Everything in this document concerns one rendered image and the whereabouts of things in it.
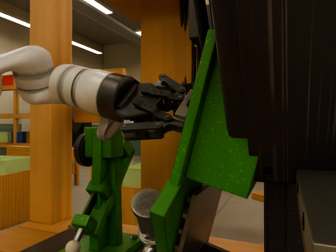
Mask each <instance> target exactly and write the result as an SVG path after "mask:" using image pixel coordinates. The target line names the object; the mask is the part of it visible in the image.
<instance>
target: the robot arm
mask: <svg viewBox="0 0 336 252"><path fill-rule="evenodd" d="M6 72H12V74H13V77H14V81H15V84H16V88H17V91H18V94H19V96H20V97H21V98H22V99H23V100H24V101H25V102H27V103H29V104H32V105H43V104H65V105H68V106H71V107H74V108H78V109H81V110H83V111H85V112H87V113H90V114H93V115H96V116H99V117H100V122H99V125H98V128H97V131H96V134H97V138H98V139H99V140H102V141H105V142H108V141H109V140H110V139H111V138H112V137H113V136H114V134H115V133H116V132H117V131H118V129H119V128H120V130H121V132H122V136H123V138H124V140H125V141H138V140H158V139H163V138H164V136H165V133H167V132H170V131H175V132H179V133H182V131H183V127H184V123H185V120H183V119H179V118H176V117H175V116H174V117H172V115H171V114H169V113H166V112H169V111H177V109H178V108H179V106H180V105H181V103H182V102H183V100H184V98H185V97H186V88H185V87H184V86H182V85H181V84H179V83H178V82H176V81H175V80H173V79H172V78H170V77H169V76H167V75H166V74H160V75H159V76H158V77H159V80H158V81H156V82H154V83H150V82H147V83H140V82H138V81H137V80H136V79H135V78H133V77H131V76H128V75H123V74H119V73H114V72H110V71H106V70H101V69H90V68H86V67H82V66H77V65H73V64H62V65H59V66H58V67H56V68H55V69H54V64H53V59H52V56H51V54H50V52H49V51H47V50H46V49H45V48H43V47H40V46H36V45H29V46H24V47H21V48H18V49H15V50H13V51H10V52H8V53H5V54H2V55H0V95H1V94H2V90H3V82H2V74H4V73H6ZM172 101H173V102H177V103H172ZM154 130H155V131H154Z"/></svg>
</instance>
